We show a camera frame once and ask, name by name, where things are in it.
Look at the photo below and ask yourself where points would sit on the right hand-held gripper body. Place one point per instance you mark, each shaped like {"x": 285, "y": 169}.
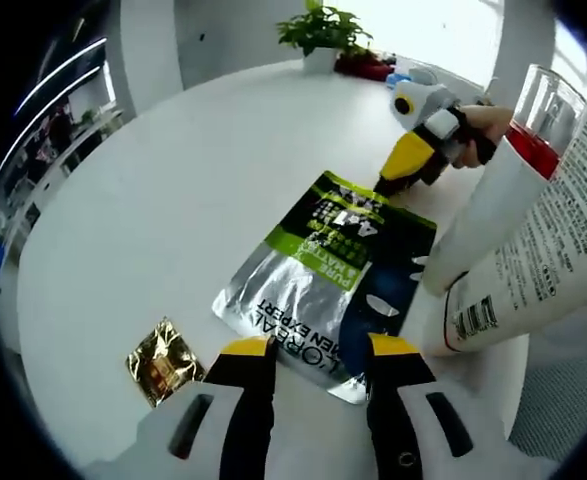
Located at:
{"x": 428, "y": 107}

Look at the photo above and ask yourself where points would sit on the red plant pot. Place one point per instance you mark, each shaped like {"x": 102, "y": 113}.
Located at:
{"x": 363, "y": 66}

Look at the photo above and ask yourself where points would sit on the blue white tissue packet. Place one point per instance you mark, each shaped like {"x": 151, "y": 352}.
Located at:
{"x": 399, "y": 80}

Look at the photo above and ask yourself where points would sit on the gold foil skincare sachet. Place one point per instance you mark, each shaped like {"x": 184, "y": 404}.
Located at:
{"x": 165, "y": 362}

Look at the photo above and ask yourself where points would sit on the person's right hand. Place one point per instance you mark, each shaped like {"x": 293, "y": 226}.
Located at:
{"x": 493, "y": 125}

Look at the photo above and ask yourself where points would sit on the grey office chair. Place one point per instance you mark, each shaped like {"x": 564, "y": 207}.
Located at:
{"x": 563, "y": 390}

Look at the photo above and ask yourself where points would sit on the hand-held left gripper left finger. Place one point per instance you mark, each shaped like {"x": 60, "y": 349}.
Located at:
{"x": 245, "y": 410}

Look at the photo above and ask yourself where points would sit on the green leafy plant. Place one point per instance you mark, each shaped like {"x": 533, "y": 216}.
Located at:
{"x": 323, "y": 25}

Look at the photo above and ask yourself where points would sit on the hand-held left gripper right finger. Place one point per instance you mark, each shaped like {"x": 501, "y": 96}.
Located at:
{"x": 398, "y": 410}

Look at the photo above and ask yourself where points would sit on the green silver skincare sachet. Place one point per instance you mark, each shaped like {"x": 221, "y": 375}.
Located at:
{"x": 293, "y": 280}

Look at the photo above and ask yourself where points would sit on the white skincare tube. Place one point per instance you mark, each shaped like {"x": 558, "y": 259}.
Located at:
{"x": 548, "y": 250}

